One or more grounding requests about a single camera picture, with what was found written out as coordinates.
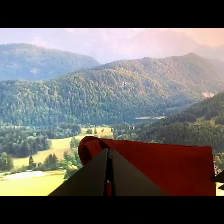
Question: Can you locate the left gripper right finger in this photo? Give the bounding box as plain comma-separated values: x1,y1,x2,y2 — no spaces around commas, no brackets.
110,148,167,197

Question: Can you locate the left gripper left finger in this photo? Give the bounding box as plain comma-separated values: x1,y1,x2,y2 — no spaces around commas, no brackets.
48,147,109,197

